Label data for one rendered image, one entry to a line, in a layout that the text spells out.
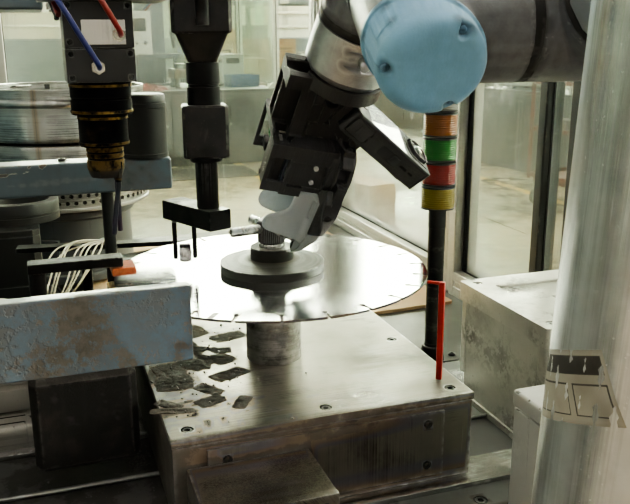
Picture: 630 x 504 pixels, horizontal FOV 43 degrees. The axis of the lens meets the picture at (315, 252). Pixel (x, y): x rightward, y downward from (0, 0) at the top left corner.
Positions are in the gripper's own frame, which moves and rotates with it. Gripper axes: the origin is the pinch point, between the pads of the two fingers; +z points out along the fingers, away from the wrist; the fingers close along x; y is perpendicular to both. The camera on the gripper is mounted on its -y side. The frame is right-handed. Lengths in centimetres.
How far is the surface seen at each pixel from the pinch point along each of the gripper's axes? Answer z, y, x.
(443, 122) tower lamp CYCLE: -3.6, -20.7, -21.8
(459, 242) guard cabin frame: 28, -42, -37
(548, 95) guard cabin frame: -5.9, -38.2, -30.0
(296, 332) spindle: 9.6, -1.6, 4.1
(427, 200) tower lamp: 5.9, -21.3, -17.6
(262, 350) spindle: 11.4, 1.8, 5.4
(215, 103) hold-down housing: -11.1, 11.2, -5.3
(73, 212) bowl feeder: 44, 22, -49
